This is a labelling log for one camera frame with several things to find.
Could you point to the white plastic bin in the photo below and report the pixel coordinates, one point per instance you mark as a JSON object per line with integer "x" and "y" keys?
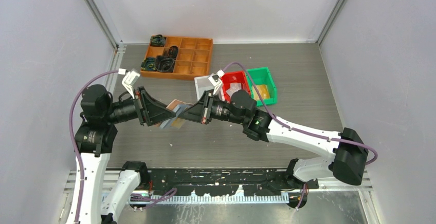
{"x": 203, "y": 84}

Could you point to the red plastic bin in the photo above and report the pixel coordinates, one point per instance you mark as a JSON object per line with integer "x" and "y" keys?
{"x": 232, "y": 82}

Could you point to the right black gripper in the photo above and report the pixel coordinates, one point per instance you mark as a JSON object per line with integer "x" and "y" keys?
{"x": 200, "y": 112}

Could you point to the orange compartment tray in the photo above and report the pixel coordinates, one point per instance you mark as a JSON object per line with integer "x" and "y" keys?
{"x": 176, "y": 57}

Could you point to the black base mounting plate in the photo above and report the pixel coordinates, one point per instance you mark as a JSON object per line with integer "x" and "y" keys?
{"x": 219, "y": 182}

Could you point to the green plastic bin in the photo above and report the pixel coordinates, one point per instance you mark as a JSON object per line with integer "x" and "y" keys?
{"x": 262, "y": 75}

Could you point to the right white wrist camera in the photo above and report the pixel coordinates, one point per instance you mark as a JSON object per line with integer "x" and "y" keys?
{"x": 216, "y": 80}

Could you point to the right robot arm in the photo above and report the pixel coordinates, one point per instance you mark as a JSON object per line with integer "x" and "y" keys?
{"x": 341, "y": 155}

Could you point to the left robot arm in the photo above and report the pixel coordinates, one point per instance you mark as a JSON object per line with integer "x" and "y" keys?
{"x": 93, "y": 144}

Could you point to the orange credit card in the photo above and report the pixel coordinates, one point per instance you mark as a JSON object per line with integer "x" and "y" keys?
{"x": 178, "y": 123}

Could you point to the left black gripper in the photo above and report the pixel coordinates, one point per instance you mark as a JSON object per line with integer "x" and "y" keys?
{"x": 154, "y": 111}

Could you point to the clear packets in red bin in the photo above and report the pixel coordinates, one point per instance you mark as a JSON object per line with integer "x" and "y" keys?
{"x": 234, "y": 87}

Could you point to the yellow packet in green bin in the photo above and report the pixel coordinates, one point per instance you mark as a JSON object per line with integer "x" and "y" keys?
{"x": 260, "y": 91}

